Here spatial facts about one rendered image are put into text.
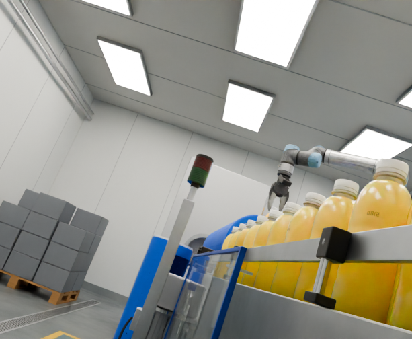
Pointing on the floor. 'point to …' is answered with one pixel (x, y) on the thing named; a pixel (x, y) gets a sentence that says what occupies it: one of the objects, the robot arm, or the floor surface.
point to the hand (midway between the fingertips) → (274, 209)
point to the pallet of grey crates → (42, 245)
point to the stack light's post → (162, 270)
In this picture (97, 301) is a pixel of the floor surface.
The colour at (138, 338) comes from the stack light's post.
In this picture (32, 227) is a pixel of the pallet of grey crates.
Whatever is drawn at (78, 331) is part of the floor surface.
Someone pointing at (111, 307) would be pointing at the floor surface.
